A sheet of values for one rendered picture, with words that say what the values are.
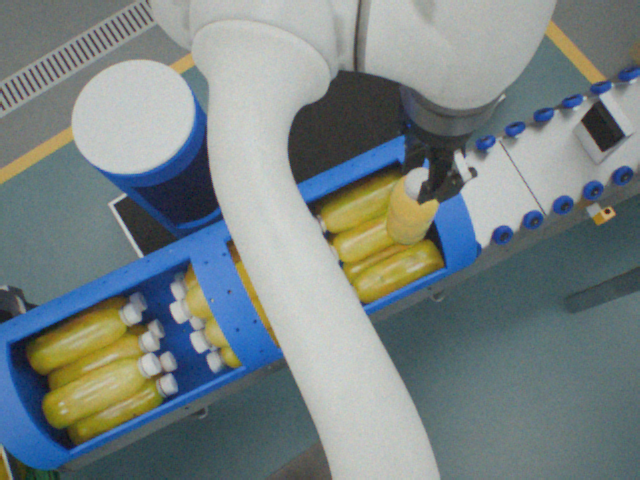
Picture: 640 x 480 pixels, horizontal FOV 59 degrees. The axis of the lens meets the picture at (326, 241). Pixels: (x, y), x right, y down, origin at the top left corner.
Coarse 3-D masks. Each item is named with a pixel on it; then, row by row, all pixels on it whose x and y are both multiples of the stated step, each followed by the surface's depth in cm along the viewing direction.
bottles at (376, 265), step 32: (384, 224) 110; (352, 256) 110; (384, 256) 115; (416, 256) 109; (352, 288) 110; (384, 288) 108; (64, 320) 111; (192, 320) 109; (96, 352) 107; (128, 352) 107; (224, 352) 107; (64, 384) 105; (160, 384) 107; (96, 416) 104; (128, 416) 105
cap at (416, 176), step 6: (414, 168) 76; (420, 168) 75; (408, 174) 75; (414, 174) 75; (420, 174) 75; (426, 174) 75; (408, 180) 75; (414, 180) 75; (420, 180) 75; (408, 186) 75; (414, 186) 75; (420, 186) 75; (408, 192) 76; (414, 192) 75
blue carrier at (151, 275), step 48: (384, 144) 107; (192, 240) 102; (432, 240) 122; (96, 288) 100; (144, 288) 117; (240, 288) 95; (0, 336) 98; (240, 336) 96; (0, 384) 92; (48, 384) 114; (192, 384) 113; (0, 432) 92; (48, 432) 106
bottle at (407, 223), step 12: (396, 192) 79; (396, 204) 80; (408, 204) 78; (432, 204) 78; (396, 216) 82; (408, 216) 80; (420, 216) 79; (432, 216) 81; (396, 228) 87; (408, 228) 84; (420, 228) 85; (396, 240) 92; (408, 240) 90; (420, 240) 93
